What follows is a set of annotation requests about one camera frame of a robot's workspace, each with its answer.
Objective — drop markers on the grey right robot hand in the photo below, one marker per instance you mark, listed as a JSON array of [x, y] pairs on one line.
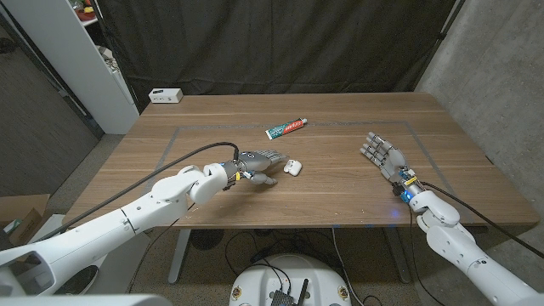
[[391, 159]]

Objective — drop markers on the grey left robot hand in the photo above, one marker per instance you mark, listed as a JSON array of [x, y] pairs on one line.
[[253, 161]]

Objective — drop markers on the white AirPods case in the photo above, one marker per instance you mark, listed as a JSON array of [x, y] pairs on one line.
[[293, 167]]

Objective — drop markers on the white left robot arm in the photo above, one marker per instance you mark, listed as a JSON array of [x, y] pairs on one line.
[[127, 217]]

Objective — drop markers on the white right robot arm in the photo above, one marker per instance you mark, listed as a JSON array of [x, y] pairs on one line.
[[455, 246]]

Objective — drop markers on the teal red toothpaste tube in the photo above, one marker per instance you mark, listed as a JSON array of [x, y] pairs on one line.
[[285, 128]]

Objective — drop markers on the round black floor fan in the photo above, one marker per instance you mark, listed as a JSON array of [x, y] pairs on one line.
[[207, 238]]

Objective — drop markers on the grey table leg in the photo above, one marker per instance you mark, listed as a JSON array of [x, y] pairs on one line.
[[397, 255]]

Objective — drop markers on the white box on floor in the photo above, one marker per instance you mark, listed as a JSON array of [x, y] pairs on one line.
[[166, 95]]

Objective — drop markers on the white table leg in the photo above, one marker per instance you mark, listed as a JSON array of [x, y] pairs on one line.
[[180, 255]]

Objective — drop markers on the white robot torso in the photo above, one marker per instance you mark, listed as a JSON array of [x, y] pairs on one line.
[[289, 276]]

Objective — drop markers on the black curtain backdrop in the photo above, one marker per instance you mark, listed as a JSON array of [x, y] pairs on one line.
[[276, 42]]

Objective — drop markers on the black device with antenna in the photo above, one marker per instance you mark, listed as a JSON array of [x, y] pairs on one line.
[[282, 298]]

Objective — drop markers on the white shelf cabinet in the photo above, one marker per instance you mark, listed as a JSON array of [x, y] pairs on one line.
[[72, 55]]

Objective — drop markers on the white robot chest cover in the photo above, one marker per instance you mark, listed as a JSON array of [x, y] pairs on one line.
[[85, 301]]

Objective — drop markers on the red bowl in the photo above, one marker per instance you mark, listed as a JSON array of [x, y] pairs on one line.
[[86, 15]]

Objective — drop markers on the brown cardboard box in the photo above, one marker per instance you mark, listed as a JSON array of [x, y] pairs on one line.
[[25, 217]]

